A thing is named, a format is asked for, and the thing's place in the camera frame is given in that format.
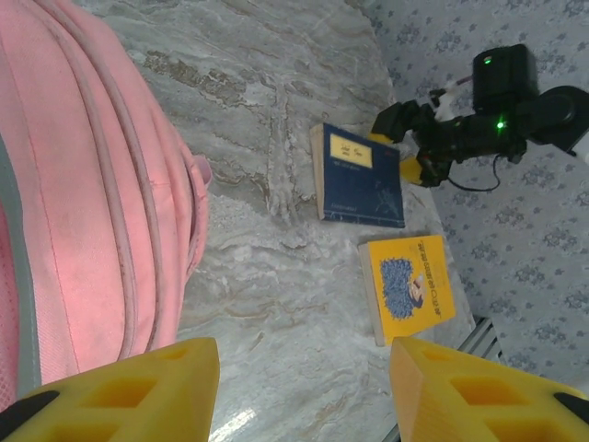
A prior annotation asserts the yellow picture book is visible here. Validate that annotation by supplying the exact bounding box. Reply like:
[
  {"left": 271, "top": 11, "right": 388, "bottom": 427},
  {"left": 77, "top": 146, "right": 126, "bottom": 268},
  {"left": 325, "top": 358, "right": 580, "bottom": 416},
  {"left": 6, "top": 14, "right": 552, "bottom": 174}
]
[{"left": 358, "top": 234, "right": 457, "bottom": 347}]

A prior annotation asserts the navy book with yellow label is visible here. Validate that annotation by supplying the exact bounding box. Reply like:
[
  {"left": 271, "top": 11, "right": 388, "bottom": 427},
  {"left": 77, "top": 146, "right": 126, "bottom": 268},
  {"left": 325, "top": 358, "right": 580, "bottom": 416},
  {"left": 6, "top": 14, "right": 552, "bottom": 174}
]
[{"left": 310, "top": 122, "right": 406, "bottom": 229}]

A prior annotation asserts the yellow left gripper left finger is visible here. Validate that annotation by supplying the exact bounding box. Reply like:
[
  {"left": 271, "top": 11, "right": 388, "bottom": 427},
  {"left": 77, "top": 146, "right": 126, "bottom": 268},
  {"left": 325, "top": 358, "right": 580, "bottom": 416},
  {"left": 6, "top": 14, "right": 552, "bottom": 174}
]
[{"left": 0, "top": 337, "right": 221, "bottom": 442}]

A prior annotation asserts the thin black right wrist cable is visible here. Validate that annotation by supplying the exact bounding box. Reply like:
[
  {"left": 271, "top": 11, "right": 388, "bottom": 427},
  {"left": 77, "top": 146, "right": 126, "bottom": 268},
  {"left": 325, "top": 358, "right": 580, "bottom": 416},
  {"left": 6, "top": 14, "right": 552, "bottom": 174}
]
[{"left": 448, "top": 154, "right": 502, "bottom": 192}]

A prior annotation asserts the pink student backpack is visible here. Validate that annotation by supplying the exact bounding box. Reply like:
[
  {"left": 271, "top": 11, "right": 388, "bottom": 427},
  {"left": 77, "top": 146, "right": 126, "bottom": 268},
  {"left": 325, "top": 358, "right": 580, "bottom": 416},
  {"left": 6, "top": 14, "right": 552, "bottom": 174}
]
[{"left": 0, "top": 0, "right": 214, "bottom": 401}]

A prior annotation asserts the aluminium side rail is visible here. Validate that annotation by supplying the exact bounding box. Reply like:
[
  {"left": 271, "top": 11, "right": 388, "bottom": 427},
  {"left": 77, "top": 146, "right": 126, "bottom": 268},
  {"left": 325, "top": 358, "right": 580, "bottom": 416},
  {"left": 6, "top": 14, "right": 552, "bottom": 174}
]
[{"left": 459, "top": 315, "right": 502, "bottom": 361}]

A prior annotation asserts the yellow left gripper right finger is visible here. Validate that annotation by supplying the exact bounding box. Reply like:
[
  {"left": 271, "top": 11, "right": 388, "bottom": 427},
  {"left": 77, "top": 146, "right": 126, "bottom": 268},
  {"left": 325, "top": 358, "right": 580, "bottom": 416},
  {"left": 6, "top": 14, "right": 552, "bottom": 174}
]
[{"left": 389, "top": 338, "right": 589, "bottom": 442}]

